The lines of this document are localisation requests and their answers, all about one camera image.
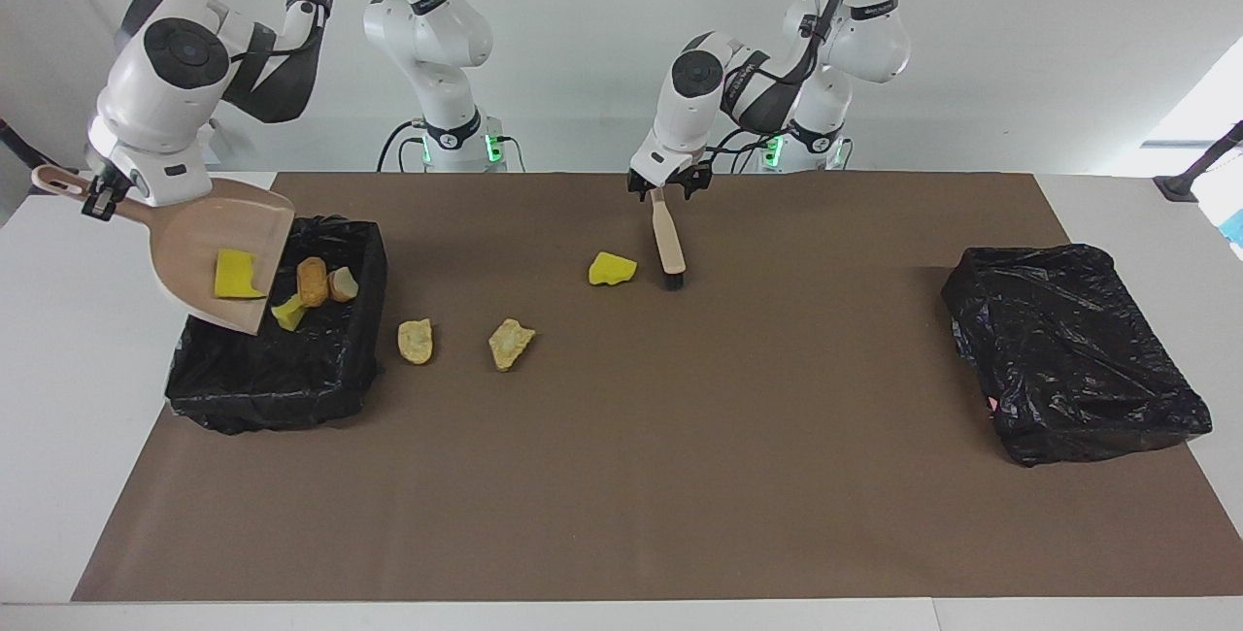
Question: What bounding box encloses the beige brush with black bristles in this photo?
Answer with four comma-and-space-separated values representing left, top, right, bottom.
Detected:
649, 186, 687, 292

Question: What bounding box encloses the yellow sponge chunk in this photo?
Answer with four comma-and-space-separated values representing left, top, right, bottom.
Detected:
588, 251, 639, 287

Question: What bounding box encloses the beige plastic dustpan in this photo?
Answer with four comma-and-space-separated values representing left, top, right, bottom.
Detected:
31, 165, 296, 337

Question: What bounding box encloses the large notched yellow sponge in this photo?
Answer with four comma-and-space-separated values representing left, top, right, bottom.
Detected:
214, 249, 268, 301

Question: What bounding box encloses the beige bread slab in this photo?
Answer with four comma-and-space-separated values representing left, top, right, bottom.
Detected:
487, 317, 537, 373

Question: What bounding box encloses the brown fried croquette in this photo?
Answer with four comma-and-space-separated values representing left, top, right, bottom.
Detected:
295, 256, 330, 309

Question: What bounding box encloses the rounded beige bread piece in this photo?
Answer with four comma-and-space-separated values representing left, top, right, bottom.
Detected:
396, 318, 434, 366

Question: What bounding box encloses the open bin with black bag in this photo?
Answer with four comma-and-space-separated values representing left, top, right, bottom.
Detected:
163, 215, 389, 436

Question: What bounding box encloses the black bag wrapped bin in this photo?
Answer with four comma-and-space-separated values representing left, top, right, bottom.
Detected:
940, 243, 1214, 468

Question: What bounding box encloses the brown table mat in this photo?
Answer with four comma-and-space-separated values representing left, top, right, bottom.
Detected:
71, 172, 1243, 603

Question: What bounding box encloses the black base cable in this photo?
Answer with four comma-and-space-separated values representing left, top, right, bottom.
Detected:
376, 119, 428, 173
714, 124, 778, 174

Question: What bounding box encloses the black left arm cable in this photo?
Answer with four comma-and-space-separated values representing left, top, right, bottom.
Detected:
704, 0, 854, 176

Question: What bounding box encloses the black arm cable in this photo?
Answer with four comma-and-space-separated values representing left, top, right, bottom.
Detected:
251, 0, 389, 122
704, 0, 854, 176

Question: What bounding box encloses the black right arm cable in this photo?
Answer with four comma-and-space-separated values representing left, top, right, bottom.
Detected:
251, 0, 389, 122

